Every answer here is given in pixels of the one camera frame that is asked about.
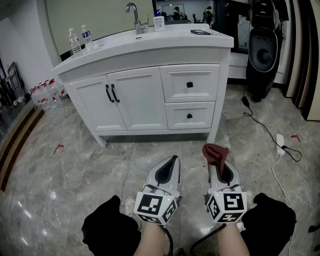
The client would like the person's right forearm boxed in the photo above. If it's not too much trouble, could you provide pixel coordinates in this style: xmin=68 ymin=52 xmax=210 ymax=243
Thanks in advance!
xmin=216 ymin=222 xmax=251 ymax=256

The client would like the white power strip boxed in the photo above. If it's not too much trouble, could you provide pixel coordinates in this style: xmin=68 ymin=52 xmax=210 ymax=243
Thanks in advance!
xmin=275 ymin=133 xmax=286 ymax=156

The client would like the person's right leg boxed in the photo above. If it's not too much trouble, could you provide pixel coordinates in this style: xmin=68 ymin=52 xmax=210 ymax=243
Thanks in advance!
xmin=241 ymin=192 xmax=297 ymax=256

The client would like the white cabinet door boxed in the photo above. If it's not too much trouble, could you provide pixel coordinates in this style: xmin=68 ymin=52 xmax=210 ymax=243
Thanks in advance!
xmin=69 ymin=74 xmax=128 ymax=133
xmin=106 ymin=66 xmax=169 ymax=131

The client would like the red-brown knitted cloth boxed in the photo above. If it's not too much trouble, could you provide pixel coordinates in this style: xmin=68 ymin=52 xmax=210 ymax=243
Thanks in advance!
xmin=201 ymin=143 xmax=230 ymax=181

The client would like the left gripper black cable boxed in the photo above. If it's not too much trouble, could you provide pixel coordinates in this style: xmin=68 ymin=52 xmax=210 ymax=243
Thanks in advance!
xmin=162 ymin=224 xmax=175 ymax=256

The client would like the blue label water bottle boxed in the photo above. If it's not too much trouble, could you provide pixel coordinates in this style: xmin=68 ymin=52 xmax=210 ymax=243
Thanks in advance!
xmin=80 ymin=24 xmax=95 ymax=52

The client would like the white vanity cabinet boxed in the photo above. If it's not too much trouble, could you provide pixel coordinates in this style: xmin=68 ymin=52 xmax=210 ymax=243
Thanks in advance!
xmin=50 ymin=23 xmax=235 ymax=148

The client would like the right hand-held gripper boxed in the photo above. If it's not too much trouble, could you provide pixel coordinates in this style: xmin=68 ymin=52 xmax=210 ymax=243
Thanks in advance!
xmin=203 ymin=159 xmax=250 ymax=225

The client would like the black cabinet door handle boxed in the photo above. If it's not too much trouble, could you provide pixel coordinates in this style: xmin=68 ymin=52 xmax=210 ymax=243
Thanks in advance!
xmin=110 ymin=83 xmax=121 ymax=103
xmin=105 ymin=84 xmax=115 ymax=103

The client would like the chrome sink faucet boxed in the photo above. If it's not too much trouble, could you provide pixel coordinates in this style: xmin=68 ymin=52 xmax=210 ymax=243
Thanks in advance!
xmin=125 ymin=2 xmax=150 ymax=35

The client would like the red label water bottle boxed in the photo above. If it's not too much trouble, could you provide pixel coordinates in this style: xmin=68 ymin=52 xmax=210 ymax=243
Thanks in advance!
xmin=68 ymin=27 xmax=84 ymax=58

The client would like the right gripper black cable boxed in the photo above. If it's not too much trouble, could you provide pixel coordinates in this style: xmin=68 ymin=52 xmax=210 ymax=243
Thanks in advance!
xmin=189 ymin=223 xmax=227 ymax=256

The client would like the black power adapter cable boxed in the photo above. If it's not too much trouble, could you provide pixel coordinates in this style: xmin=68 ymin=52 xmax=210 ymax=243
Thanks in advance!
xmin=241 ymin=87 xmax=303 ymax=163

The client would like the person's leg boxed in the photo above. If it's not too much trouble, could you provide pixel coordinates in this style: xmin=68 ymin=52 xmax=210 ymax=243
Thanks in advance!
xmin=81 ymin=194 xmax=142 ymax=256
xmin=241 ymin=192 xmax=297 ymax=256

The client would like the metal folding trolley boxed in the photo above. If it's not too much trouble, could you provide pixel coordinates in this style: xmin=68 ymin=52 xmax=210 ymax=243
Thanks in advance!
xmin=4 ymin=61 xmax=27 ymax=107

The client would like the white standing sign card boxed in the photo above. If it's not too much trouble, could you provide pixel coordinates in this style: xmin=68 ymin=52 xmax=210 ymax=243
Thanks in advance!
xmin=152 ymin=16 xmax=166 ymax=32

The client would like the white power cable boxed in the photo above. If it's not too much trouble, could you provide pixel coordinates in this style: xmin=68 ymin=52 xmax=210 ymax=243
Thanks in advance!
xmin=271 ymin=154 xmax=295 ymax=210

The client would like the brown wooden platform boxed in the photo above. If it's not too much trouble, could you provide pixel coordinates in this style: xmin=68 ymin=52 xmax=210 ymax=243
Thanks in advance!
xmin=0 ymin=106 xmax=46 ymax=193

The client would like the pack of red-capped water bottles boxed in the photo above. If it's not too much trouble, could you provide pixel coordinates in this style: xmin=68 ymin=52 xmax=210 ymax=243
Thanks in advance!
xmin=29 ymin=78 xmax=70 ymax=112

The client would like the person's left white shoe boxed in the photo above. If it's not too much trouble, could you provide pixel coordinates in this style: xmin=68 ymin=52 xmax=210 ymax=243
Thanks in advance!
xmin=124 ymin=196 xmax=137 ymax=216

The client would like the dark glass partition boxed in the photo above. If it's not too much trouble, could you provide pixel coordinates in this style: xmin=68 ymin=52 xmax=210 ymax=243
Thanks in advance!
xmin=151 ymin=0 xmax=251 ymax=54

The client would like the short white cabinet drawer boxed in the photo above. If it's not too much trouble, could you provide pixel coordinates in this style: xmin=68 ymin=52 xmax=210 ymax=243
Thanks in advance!
xmin=164 ymin=101 xmax=216 ymax=130

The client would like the person's left leg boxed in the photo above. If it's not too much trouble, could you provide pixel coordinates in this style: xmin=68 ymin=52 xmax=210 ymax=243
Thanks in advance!
xmin=81 ymin=194 xmax=142 ymax=256

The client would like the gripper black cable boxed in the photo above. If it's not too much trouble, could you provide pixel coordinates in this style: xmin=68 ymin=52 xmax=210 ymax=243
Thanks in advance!
xmin=189 ymin=223 xmax=227 ymax=256
xmin=162 ymin=224 xmax=175 ymax=256

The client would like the black draped machine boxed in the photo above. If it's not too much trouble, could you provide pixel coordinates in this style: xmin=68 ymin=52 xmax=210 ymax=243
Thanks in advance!
xmin=246 ymin=0 xmax=286 ymax=103

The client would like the person's left forearm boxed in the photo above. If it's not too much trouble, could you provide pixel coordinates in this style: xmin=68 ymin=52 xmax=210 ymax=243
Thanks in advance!
xmin=133 ymin=221 xmax=167 ymax=256

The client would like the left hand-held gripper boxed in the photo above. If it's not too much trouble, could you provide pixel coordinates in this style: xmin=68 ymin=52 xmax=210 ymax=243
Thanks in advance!
xmin=133 ymin=155 xmax=184 ymax=226

